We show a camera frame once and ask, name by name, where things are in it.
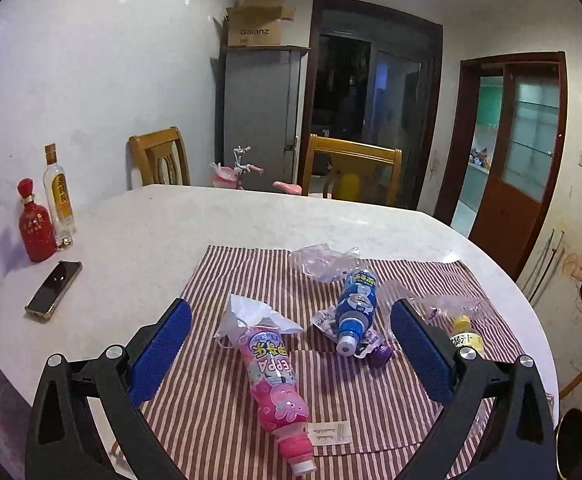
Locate striped cloth placemat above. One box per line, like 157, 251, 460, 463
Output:
141, 245, 526, 468

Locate pink child bicycle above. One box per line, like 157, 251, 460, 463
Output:
210, 145, 304, 197

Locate yellow plastic object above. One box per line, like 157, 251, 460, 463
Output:
338, 172, 362, 201

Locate red ceramic liquor bottle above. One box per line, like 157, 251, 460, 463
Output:
18, 178, 58, 263

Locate purple capped drink pouch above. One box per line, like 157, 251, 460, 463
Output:
311, 308, 394, 367

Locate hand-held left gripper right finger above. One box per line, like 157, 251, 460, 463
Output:
390, 298, 558, 480

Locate clear plastic bottle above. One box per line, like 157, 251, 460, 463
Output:
381, 280, 489, 323

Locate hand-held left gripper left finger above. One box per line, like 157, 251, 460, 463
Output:
25, 298, 193, 480

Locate wooden chair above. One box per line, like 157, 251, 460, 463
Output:
301, 134, 403, 207
128, 127, 192, 187

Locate white wrapper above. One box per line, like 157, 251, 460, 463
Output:
214, 293, 304, 348

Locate brown glazed wooden door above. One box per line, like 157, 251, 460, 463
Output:
469, 62, 564, 281

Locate open cardboard box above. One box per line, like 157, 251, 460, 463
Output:
213, 0, 297, 47

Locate blue plastic bottle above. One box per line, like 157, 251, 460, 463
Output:
335, 268, 379, 357

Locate thin metal rods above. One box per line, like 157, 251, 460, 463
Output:
518, 230, 566, 301

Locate large clear plastic bag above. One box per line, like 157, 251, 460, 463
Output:
288, 243, 362, 286

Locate black gold-rimmed trash bin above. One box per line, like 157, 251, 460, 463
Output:
557, 407, 582, 480

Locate clear glass liquor bottle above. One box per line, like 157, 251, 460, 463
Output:
42, 143, 77, 250

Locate black smartphone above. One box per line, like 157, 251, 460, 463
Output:
24, 260, 83, 320

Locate pink plastic bottle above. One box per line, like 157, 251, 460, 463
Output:
238, 327, 317, 477

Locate grey metal cabinet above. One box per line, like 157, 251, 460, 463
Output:
219, 45, 311, 192

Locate small yellow capped bottle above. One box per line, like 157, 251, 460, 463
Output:
449, 315, 486, 356

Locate dark wooden door frame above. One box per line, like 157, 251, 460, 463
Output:
293, 0, 444, 211

